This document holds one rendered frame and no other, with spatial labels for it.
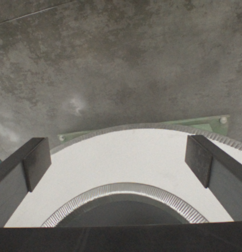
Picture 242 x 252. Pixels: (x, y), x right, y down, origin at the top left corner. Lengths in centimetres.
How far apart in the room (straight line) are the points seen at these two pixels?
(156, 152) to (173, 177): 12
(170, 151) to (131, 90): 40
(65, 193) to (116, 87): 55
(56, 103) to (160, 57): 62
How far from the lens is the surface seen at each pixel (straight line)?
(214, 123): 110
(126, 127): 81
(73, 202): 65
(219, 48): 91
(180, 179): 61
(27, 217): 72
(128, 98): 95
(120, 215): 75
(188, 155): 16
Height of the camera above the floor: 81
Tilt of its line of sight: 49 degrees down
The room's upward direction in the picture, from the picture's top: 172 degrees counter-clockwise
